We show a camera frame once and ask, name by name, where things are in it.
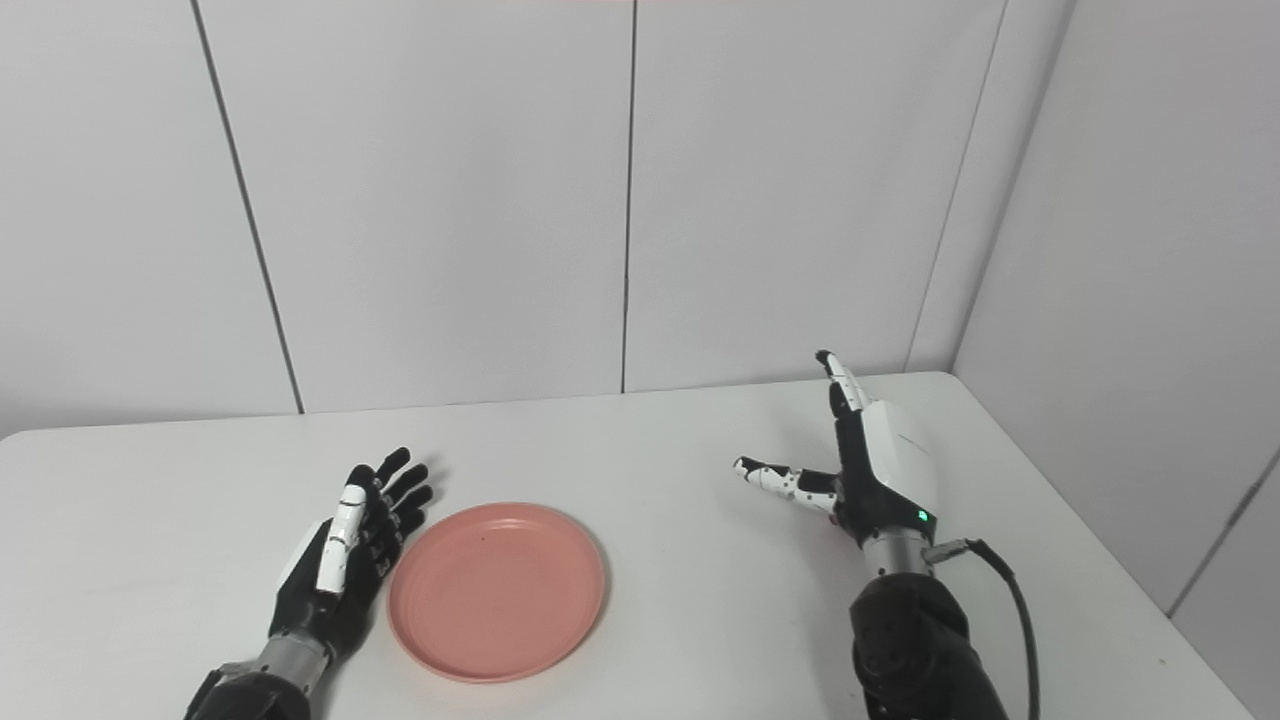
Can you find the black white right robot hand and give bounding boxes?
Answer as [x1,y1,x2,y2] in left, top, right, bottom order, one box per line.
[733,350,941,551]

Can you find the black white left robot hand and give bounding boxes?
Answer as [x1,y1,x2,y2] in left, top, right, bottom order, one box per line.
[268,446,435,663]

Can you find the pink round plate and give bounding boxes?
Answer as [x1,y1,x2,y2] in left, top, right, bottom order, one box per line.
[387,502,608,685]

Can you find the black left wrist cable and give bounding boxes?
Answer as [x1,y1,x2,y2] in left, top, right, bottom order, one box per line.
[184,668,227,719]

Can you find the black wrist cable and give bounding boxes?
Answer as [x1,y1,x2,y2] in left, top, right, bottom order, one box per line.
[922,538,1043,720]
[184,668,227,719]

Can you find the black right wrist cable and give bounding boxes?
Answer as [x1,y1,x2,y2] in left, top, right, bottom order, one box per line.
[922,538,1043,720]

